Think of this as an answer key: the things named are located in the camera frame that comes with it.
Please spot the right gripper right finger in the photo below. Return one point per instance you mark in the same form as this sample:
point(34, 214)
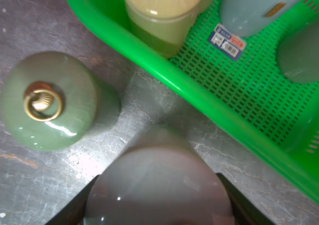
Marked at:
point(245, 213)

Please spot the green plastic basket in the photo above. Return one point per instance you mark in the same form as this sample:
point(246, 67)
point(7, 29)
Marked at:
point(276, 120)

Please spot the blue-grey canister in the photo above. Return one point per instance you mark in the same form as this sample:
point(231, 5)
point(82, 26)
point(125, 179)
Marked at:
point(246, 18)
point(158, 179)

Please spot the green canister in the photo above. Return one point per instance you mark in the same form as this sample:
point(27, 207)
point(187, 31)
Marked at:
point(298, 55)
point(51, 100)

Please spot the basket barcode sticker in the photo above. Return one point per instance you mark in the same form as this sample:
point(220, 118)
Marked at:
point(229, 44)

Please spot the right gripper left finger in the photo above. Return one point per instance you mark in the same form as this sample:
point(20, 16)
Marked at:
point(73, 213)

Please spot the yellow-green canister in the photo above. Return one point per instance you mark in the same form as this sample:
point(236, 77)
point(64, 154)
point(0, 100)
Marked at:
point(164, 25)

